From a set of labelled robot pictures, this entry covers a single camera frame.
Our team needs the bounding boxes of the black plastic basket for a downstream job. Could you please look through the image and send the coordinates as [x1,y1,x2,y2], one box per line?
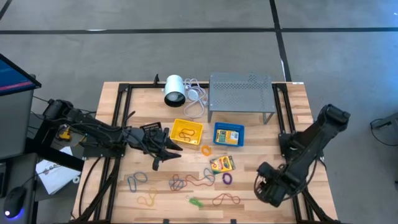
[139,121,163,134]

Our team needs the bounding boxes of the yellow plastic basket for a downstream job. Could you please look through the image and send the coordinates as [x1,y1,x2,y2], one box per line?
[169,118,205,146]

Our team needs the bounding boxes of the computer monitor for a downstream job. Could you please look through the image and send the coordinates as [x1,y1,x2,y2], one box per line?
[0,53,42,160]

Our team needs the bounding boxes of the yellow black hand tool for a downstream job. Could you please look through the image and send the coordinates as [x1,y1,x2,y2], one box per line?
[58,126,72,142]

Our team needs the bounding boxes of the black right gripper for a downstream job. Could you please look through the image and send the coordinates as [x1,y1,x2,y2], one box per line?
[257,161,295,208]

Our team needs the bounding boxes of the black computer mouse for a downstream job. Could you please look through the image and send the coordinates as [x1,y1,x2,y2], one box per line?
[2,185,27,219]

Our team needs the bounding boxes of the white lamp cable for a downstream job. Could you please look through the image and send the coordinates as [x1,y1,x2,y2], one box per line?
[182,77,208,119]

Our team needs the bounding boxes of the blue rubber band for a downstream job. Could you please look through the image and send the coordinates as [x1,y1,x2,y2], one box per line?
[133,171,149,184]
[127,175,138,193]
[169,174,187,192]
[203,167,216,184]

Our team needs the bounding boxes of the dark grey floor stand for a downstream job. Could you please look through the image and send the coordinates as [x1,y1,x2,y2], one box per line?
[371,111,398,131]

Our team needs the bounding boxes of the blue plastic basket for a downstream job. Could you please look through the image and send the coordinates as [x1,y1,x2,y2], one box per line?
[212,121,246,147]

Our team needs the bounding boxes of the white paper sheets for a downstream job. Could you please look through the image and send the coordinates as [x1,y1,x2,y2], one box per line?
[35,145,82,196]

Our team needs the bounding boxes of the green coil wrist keychain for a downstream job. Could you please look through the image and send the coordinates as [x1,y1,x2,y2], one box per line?
[185,195,205,208]

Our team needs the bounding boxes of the yellow rubber band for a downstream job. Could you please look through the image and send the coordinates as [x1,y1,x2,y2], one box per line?
[136,186,158,208]

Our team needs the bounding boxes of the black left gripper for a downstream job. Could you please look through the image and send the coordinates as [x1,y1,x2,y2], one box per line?
[123,126,184,172]

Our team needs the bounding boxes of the grey perforated metal shelf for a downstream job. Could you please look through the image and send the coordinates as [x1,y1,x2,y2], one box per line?
[207,72,277,125]

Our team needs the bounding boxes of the black office desk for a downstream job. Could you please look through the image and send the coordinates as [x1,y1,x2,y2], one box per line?
[0,151,40,224]

